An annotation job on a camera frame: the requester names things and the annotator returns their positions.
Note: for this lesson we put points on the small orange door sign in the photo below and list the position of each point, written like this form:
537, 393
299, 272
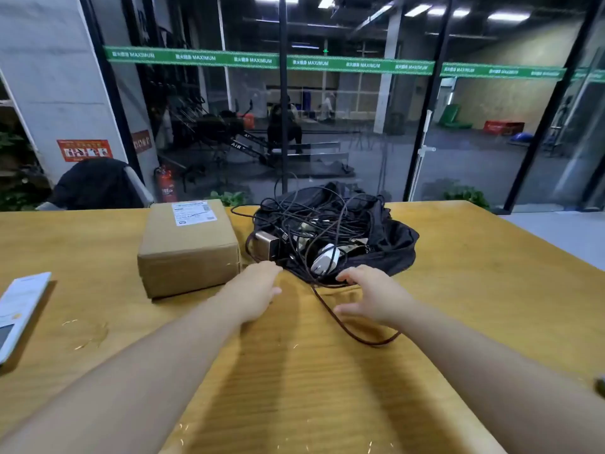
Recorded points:
142, 141

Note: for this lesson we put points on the white plant shelf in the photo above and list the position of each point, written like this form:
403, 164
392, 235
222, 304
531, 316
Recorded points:
19, 193

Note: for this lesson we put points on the wooden table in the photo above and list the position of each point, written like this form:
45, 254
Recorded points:
472, 278

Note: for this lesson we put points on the black fabric bag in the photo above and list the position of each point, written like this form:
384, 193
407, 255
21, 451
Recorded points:
397, 245

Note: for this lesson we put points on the person's right forearm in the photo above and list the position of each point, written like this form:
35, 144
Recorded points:
496, 387

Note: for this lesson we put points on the person's left forearm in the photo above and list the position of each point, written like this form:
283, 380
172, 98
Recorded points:
118, 392

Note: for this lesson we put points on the green gym mat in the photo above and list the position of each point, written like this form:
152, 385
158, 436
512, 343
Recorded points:
449, 115

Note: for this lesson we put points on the black exercise machine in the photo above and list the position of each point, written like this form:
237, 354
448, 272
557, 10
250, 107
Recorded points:
217, 125

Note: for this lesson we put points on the red gym box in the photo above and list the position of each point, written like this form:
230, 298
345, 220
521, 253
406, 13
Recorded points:
501, 127

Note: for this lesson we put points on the brown cardboard box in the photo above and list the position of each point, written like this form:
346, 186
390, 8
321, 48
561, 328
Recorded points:
189, 260

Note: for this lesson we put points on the green leafy plant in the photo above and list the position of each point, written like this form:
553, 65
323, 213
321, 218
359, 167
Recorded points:
465, 193
229, 198

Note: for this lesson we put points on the grey chair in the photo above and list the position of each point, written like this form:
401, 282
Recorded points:
137, 184

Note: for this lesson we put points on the white remote control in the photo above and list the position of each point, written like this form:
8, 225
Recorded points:
21, 307

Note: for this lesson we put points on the green glass marking strip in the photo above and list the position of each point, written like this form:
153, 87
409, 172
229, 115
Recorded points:
331, 63

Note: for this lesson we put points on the person's right hand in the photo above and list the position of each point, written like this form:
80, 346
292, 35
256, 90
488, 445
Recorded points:
378, 297

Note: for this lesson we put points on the person's left hand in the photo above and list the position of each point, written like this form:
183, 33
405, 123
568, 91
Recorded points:
250, 293

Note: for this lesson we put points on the orange wall safety sign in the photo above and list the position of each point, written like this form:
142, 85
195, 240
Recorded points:
85, 150

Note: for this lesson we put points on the red fire extinguisher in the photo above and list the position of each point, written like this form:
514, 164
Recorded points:
166, 186

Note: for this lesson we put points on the white plug charger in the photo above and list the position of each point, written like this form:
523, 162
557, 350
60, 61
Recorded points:
267, 243

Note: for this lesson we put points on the blue balance ball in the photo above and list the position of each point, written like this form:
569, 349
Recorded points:
522, 137

